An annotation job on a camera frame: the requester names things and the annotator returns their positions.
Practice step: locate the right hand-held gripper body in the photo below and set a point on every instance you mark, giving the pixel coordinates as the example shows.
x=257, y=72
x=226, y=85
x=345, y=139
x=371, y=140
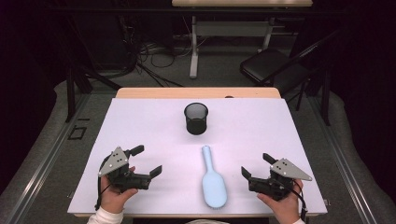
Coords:
x=274, y=185

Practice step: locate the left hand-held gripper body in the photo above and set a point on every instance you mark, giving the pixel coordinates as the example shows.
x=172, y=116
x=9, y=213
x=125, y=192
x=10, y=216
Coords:
x=124, y=180

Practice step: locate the light blue hairbrush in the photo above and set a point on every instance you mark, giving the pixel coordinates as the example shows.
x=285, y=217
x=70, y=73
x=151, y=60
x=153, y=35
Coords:
x=214, y=186

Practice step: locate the black mesh cup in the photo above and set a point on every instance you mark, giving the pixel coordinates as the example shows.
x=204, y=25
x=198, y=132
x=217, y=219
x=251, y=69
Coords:
x=196, y=126

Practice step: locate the person's left hand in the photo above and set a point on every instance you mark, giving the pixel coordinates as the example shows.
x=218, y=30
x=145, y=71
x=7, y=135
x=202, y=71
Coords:
x=113, y=199

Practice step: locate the person's right hand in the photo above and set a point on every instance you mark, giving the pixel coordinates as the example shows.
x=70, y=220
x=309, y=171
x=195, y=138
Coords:
x=285, y=209

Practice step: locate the white table mat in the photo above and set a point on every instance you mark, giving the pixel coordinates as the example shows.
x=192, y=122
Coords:
x=249, y=130

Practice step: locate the wooden table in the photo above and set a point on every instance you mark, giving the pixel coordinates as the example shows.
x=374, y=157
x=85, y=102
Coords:
x=186, y=92

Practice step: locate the black metal stand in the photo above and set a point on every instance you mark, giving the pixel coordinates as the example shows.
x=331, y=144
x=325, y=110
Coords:
x=70, y=93

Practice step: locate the black folding chair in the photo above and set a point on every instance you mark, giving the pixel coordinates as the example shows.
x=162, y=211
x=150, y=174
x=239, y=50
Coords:
x=271, y=65

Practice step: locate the white-legged desk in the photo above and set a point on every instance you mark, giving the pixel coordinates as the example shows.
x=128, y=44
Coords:
x=194, y=62

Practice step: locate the metal floor rail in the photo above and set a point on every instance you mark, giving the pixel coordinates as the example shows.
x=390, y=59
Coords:
x=342, y=161
x=46, y=161

